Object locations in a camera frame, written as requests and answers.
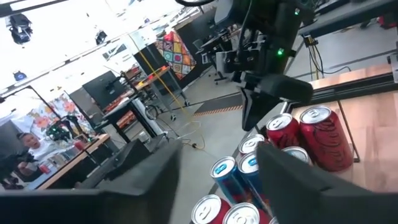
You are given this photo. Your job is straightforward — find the dark equipment green lights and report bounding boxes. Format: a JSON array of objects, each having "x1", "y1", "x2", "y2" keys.
[{"x1": 45, "y1": 114, "x2": 81, "y2": 144}]

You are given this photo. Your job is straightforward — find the person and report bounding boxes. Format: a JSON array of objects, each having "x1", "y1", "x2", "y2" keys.
[{"x1": 15, "y1": 132, "x2": 60, "y2": 175}]

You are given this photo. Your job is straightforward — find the red Star Wars soda can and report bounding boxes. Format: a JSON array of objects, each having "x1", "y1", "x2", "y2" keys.
[
  {"x1": 190, "y1": 194, "x2": 233, "y2": 224},
  {"x1": 222, "y1": 202, "x2": 270, "y2": 224},
  {"x1": 298, "y1": 105, "x2": 354, "y2": 172},
  {"x1": 266, "y1": 112, "x2": 301, "y2": 150}
]

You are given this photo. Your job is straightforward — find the floral patterned cloth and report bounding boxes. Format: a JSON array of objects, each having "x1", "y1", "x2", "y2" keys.
[{"x1": 18, "y1": 93, "x2": 94, "y2": 138}]

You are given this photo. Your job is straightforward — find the blue silver slim can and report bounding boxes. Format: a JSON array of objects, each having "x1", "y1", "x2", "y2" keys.
[
  {"x1": 281, "y1": 146, "x2": 313, "y2": 166},
  {"x1": 210, "y1": 156, "x2": 249, "y2": 206},
  {"x1": 237, "y1": 151, "x2": 268, "y2": 209}
]

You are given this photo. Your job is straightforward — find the black monitor on stand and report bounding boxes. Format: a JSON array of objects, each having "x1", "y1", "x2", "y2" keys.
[{"x1": 82, "y1": 70, "x2": 127, "y2": 108}]

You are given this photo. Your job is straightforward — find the red Coca-Cola can white script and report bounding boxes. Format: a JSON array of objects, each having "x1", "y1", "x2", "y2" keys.
[{"x1": 238, "y1": 133, "x2": 266, "y2": 156}]

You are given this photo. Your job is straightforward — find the black mat orange-striped edge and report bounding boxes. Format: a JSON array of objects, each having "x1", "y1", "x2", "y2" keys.
[{"x1": 192, "y1": 93, "x2": 245, "y2": 118}]

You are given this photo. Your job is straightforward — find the black cabinet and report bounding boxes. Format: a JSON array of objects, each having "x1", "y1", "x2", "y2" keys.
[{"x1": 133, "y1": 43, "x2": 175, "y2": 94}]

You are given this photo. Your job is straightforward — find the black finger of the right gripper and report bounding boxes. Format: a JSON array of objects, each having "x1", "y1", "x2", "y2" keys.
[{"x1": 241, "y1": 88, "x2": 284, "y2": 131}]

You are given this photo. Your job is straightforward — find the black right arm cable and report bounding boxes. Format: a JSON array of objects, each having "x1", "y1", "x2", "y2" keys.
[{"x1": 174, "y1": 0, "x2": 218, "y2": 7}]

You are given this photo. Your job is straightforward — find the black upright metal loop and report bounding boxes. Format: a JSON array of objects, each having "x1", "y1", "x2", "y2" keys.
[{"x1": 337, "y1": 101, "x2": 361, "y2": 164}]

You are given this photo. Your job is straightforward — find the colourful patchwork quilt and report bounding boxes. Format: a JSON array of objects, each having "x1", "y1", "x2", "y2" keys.
[{"x1": 155, "y1": 30, "x2": 197, "y2": 80}]

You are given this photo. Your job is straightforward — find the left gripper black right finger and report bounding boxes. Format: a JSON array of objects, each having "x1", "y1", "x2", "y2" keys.
[{"x1": 256, "y1": 142, "x2": 398, "y2": 224}]

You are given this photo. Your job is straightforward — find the black desk beam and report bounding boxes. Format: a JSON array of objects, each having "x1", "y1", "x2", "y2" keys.
[{"x1": 297, "y1": 0, "x2": 398, "y2": 40}]

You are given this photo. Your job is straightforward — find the thin hanging cord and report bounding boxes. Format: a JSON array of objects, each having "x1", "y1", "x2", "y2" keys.
[{"x1": 129, "y1": 34, "x2": 206, "y2": 150}]

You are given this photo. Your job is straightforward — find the black ceiling camera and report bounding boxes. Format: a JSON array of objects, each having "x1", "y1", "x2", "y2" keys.
[
  {"x1": 7, "y1": 12, "x2": 34, "y2": 45},
  {"x1": 95, "y1": 29, "x2": 108, "y2": 46},
  {"x1": 12, "y1": 70, "x2": 27, "y2": 82}
]

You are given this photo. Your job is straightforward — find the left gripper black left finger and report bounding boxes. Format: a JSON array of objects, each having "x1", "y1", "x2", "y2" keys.
[{"x1": 0, "y1": 138, "x2": 184, "y2": 224}]

